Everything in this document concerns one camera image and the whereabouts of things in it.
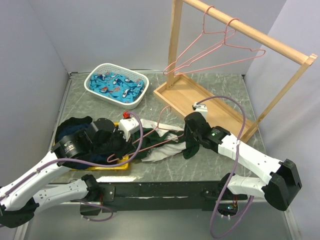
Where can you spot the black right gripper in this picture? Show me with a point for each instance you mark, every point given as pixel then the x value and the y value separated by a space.
pixel 189 136

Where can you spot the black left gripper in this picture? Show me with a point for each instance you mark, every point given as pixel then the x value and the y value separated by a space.
pixel 126 146

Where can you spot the white and green t-shirt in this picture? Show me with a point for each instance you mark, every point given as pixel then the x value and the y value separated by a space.
pixel 162 141

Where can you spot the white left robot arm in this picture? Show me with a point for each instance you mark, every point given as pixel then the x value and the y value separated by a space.
pixel 27 196

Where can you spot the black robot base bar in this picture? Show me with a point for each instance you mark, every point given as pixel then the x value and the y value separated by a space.
pixel 151 196

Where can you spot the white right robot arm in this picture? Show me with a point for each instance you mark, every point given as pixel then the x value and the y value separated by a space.
pixel 278 182

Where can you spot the dark navy clothes pile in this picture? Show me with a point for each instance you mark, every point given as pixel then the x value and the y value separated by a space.
pixel 74 138

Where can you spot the yellow plastic tray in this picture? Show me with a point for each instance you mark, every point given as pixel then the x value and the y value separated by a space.
pixel 120 166

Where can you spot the wooden clothes rack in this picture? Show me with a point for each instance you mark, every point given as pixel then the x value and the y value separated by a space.
pixel 180 91

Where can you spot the blue shark print cloth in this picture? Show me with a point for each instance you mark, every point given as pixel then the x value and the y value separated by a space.
pixel 116 87

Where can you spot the white perforated plastic basket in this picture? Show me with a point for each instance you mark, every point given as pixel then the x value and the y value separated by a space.
pixel 134 75

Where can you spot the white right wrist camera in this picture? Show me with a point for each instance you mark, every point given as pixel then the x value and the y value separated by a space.
pixel 200 108

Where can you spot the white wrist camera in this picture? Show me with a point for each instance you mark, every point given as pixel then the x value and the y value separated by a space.
pixel 129 125
pixel 200 108

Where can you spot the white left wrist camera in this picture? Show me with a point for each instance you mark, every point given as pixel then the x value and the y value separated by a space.
pixel 129 125

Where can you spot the aluminium rail frame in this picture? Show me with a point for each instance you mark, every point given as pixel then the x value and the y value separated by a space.
pixel 81 143

